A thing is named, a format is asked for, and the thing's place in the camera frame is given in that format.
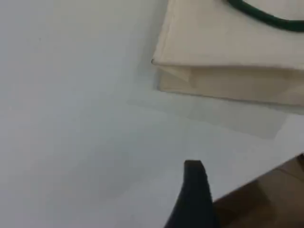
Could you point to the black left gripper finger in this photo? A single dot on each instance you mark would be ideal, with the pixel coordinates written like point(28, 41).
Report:
point(193, 202)

